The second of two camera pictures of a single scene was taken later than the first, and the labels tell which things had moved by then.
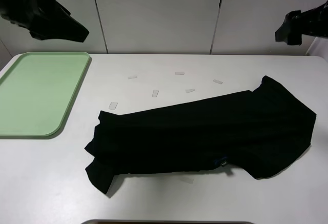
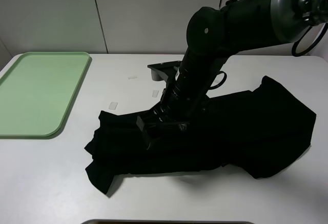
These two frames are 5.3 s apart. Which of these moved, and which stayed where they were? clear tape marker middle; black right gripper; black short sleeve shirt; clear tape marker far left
Moved: black right gripper
Stayed: clear tape marker far left; black short sleeve shirt; clear tape marker middle
